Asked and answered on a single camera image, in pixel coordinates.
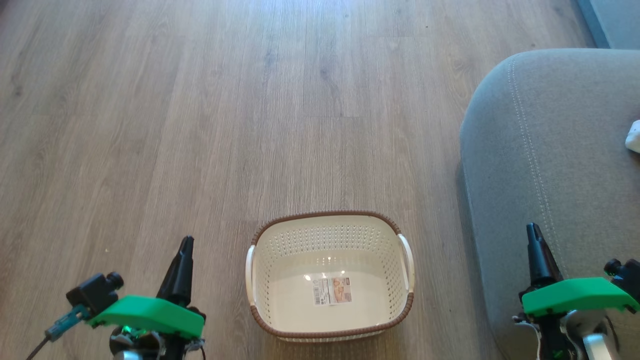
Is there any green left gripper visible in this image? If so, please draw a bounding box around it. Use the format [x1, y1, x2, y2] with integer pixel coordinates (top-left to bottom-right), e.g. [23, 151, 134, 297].
[87, 235, 207, 341]

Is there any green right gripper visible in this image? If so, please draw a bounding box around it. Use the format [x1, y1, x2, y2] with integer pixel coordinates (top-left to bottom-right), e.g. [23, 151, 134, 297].
[520, 222, 640, 319]

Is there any white cloth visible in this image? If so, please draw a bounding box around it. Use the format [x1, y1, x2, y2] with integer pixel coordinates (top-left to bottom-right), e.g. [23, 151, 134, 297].
[625, 119, 640, 154]

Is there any grey and yellow sofa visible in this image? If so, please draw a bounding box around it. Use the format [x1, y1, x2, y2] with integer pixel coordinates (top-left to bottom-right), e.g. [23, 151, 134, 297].
[459, 0, 640, 360]

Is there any cream perforated laundry basket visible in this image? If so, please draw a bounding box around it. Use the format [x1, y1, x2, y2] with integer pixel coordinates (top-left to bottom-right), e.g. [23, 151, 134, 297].
[245, 210, 416, 343]

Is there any paper label sticker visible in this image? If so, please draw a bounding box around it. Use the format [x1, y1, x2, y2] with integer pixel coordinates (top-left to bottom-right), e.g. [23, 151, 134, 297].
[312, 276, 352, 307]

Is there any black cable teal connector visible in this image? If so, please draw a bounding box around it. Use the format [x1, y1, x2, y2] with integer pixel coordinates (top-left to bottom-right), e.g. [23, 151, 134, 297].
[25, 304, 91, 360]

